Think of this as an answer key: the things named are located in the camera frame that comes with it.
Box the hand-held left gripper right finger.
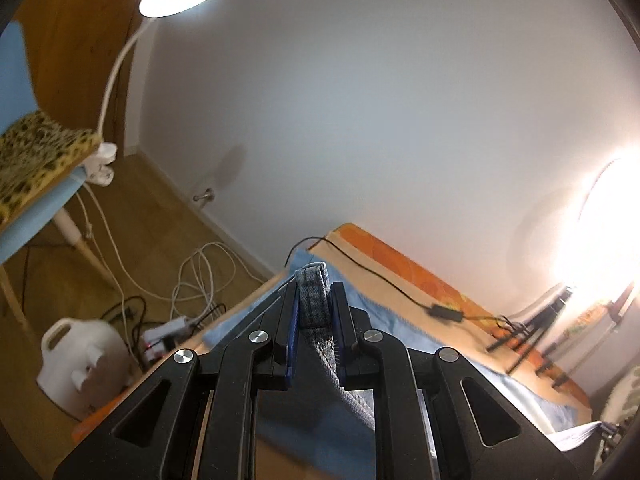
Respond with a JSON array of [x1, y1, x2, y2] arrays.
[[329, 281, 596, 480]]

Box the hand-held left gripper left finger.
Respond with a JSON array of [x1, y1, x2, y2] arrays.
[[52, 287, 302, 480]]

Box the blue denim pants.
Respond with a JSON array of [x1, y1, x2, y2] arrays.
[[200, 247, 583, 461]]

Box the white power strip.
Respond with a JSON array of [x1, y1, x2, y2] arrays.
[[142, 316, 193, 361]]

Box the black tripod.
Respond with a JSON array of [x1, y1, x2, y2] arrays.
[[487, 285, 576, 391]]

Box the white plastic jug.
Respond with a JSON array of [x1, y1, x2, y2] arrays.
[[37, 317, 136, 421]]

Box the white paper sheets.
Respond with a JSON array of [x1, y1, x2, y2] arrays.
[[550, 421, 606, 453]]

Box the blue chair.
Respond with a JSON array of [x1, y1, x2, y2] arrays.
[[0, 20, 121, 346]]

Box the leaf patterned cloth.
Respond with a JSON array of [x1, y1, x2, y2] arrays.
[[600, 365, 640, 431]]

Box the leopard print cushion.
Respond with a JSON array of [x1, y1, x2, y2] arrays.
[[0, 111, 103, 226]]

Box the wooden door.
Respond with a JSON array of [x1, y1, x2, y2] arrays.
[[15, 0, 166, 158]]

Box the black cable with inline switch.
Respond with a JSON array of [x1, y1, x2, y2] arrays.
[[285, 236, 506, 326]]

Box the white cable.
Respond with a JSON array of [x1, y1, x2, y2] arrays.
[[75, 185, 273, 323]]

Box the black floor cable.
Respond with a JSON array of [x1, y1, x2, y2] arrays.
[[100, 295, 226, 353]]

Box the ring light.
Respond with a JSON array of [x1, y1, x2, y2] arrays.
[[550, 155, 640, 301]]

